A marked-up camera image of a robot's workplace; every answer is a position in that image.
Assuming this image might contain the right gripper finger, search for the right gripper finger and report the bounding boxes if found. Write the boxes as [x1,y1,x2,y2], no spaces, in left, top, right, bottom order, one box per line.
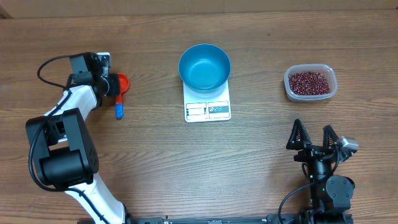
[286,119,312,150]
[323,125,339,149]

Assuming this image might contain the red scoop with blue handle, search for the red scoop with blue handle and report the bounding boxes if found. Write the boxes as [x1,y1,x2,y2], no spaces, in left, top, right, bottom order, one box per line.
[115,73,130,120]

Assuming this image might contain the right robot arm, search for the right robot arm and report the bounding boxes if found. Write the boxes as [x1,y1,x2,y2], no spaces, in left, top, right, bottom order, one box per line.
[277,119,359,223]

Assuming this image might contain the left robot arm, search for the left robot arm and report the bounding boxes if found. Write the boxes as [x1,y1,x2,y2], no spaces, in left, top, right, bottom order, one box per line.
[25,52,135,223]

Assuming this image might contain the white digital kitchen scale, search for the white digital kitchen scale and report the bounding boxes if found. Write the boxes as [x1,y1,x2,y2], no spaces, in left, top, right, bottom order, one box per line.
[183,82,231,123]

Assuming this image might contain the blue metal bowl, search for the blue metal bowl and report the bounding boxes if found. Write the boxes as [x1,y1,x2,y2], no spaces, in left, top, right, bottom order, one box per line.
[178,44,232,93]

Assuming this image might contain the red adzuki beans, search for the red adzuki beans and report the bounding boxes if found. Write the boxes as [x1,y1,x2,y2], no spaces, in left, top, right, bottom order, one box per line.
[288,72,330,95]

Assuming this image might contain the clear plastic food container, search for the clear plastic food container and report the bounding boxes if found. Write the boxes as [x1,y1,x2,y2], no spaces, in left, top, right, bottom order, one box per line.
[284,64,338,101]

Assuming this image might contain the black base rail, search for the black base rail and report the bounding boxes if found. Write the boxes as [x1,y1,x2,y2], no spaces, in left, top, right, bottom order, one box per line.
[132,214,354,224]

